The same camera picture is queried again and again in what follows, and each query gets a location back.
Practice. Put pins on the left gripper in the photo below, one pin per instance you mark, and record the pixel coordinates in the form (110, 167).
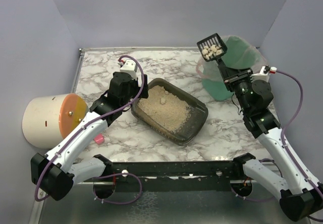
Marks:
(144, 90)

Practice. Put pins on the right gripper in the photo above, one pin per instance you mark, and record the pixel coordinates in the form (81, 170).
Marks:
(237, 76)

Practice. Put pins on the litter clump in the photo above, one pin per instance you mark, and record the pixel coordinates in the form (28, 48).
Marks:
(214, 48)
(163, 100)

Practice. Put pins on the dark grey litter box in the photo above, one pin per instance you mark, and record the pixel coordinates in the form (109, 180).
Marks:
(198, 114)

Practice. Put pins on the black litter scoop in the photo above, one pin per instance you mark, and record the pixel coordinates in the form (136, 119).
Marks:
(204, 47)

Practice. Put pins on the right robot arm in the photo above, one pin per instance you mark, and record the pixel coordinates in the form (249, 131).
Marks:
(297, 190)

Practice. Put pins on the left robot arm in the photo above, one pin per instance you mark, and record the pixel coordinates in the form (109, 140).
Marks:
(56, 172)

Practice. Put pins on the beige cat litter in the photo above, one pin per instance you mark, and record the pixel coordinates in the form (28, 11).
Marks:
(172, 115)

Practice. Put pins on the clear plastic bin liner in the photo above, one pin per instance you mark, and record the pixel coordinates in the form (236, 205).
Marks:
(240, 55)

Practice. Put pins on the green trash bin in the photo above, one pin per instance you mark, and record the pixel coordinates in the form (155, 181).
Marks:
(217, 90)

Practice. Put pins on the small pink object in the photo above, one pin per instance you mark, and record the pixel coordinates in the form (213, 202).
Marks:
(99, 139)

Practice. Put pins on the cream cylinder with orange lid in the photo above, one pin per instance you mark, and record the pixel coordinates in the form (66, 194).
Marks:
(48, 120)

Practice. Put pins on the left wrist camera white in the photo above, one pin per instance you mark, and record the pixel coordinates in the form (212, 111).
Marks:
(129, 67)

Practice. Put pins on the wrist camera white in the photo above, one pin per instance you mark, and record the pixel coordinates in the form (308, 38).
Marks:
(264, 73)
(129, 67)

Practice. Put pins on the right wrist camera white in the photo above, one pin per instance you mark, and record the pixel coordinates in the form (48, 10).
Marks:
(264, 73)

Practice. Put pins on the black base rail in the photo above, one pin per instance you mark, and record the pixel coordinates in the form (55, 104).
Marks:
(171, 176)

